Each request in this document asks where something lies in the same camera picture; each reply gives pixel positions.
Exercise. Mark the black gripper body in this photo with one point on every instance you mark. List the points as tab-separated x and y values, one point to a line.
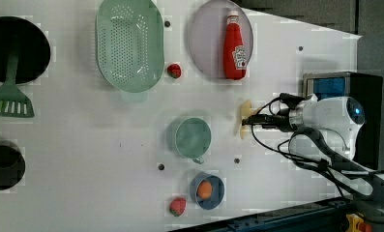
279	121

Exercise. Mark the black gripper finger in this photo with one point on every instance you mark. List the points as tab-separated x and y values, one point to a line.
251	121

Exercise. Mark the yellow banana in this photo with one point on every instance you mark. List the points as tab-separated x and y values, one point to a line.
246	110

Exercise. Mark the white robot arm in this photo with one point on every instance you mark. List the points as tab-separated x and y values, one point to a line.
323	140

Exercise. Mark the green mug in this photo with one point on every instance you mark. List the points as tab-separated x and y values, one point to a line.
192	139

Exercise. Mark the red ketchup bottle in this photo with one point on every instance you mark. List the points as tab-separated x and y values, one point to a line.
234	54

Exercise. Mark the blue bowl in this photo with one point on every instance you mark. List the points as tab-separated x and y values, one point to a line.
217	191

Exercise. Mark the orange fruit in bowl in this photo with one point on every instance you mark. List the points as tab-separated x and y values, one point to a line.
204	190

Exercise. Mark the lilac round plate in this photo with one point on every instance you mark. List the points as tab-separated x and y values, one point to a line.
207	33

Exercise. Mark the red strawberry near bowl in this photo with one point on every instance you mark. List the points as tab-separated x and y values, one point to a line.
178	206

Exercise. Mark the green perforated colander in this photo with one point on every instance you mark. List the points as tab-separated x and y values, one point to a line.
129	42

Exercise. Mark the green spatula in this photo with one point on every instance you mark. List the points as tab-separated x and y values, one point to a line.
14	103

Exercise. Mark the black round pan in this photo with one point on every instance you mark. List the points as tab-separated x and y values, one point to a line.
29	43

